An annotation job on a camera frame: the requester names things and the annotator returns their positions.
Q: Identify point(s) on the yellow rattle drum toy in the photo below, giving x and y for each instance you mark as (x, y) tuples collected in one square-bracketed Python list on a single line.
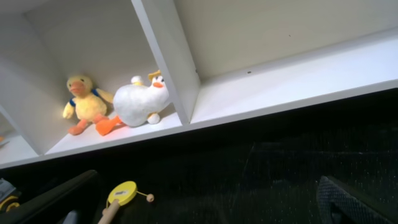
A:
[(122, 193)]

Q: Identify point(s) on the yellow plush duck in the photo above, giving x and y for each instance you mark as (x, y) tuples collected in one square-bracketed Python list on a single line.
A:
[(87, 105)]

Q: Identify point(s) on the white shelf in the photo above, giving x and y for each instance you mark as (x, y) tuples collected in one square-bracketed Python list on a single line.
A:
[(280, 84)]

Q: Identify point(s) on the white plush duck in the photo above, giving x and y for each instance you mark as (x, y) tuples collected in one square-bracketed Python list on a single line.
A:
[(136, 102)]

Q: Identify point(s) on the grey and yellow toy truck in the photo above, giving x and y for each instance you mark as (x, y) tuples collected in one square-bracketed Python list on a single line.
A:
[(6, 191)]

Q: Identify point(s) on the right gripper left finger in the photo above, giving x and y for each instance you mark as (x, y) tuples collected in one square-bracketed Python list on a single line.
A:
[(46, 208)]

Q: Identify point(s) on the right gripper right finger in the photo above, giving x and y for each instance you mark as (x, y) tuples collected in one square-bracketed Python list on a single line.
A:
[(351, 208)]

